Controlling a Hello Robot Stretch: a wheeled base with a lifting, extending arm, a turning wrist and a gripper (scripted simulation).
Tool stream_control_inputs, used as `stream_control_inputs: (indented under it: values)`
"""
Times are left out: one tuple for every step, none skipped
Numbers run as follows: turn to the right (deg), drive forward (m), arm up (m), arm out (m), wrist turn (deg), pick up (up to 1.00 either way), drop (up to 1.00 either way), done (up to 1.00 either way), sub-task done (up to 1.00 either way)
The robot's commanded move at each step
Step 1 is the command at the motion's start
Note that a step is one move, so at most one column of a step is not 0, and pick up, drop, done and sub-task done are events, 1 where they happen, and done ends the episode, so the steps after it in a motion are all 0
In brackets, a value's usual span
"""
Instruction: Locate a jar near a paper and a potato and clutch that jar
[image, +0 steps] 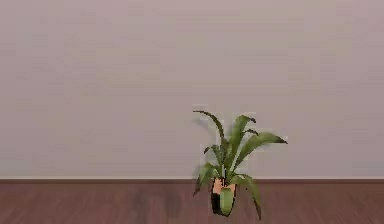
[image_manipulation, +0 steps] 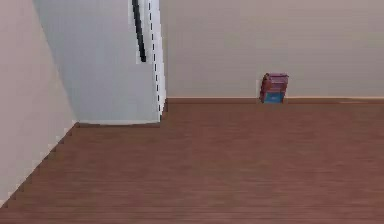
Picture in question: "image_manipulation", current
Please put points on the purple and blue box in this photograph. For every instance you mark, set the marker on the purple and blue box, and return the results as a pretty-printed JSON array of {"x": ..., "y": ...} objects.
[{"x": 274, "y": 88}]

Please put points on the pale grey fridge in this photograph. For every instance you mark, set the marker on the pale grey fridge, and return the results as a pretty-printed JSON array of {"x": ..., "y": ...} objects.
[{"x": 100, "y": 66}]

